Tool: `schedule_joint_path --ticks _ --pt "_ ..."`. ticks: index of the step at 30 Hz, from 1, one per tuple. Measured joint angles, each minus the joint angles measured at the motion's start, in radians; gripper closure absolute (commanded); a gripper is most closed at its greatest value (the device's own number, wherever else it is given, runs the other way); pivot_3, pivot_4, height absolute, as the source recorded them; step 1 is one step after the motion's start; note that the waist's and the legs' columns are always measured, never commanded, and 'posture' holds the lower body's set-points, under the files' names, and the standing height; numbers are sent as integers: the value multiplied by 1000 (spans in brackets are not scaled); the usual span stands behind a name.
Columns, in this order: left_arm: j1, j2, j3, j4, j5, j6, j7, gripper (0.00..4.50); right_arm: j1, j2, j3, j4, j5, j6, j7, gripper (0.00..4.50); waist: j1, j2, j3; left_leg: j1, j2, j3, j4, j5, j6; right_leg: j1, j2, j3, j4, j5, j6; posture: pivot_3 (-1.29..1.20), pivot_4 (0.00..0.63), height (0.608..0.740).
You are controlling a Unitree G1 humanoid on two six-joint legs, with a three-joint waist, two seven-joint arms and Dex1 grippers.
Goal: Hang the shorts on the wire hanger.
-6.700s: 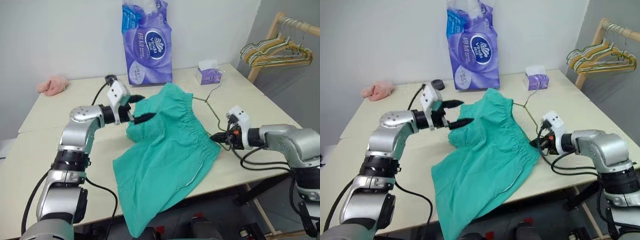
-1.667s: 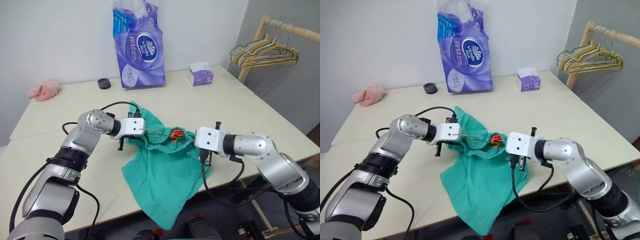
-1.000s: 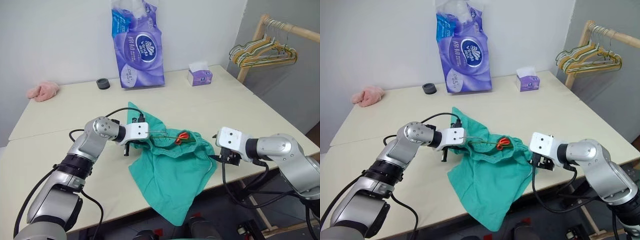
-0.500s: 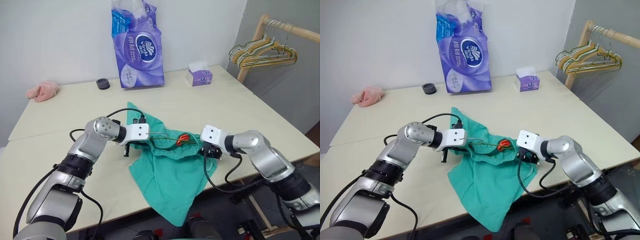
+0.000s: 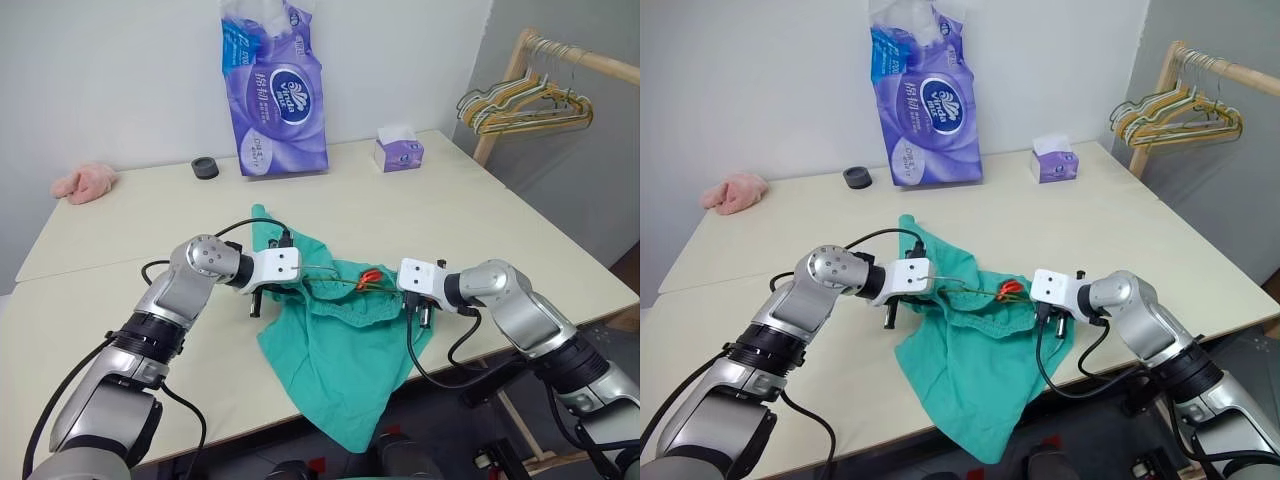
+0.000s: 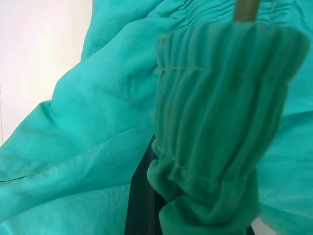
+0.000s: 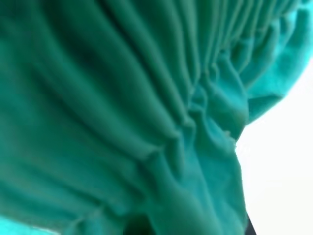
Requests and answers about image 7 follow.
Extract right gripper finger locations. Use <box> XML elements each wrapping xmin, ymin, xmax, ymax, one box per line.
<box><xmin>245</xmin><ymin>210</ymin><xmax>257</xmax><ymax>235</ymax></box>

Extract green shorts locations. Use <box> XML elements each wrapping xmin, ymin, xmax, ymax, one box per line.
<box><xmin>0</xmin><ymin>0</ymin><xmax>313</xmax><ymax>235</ymax></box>

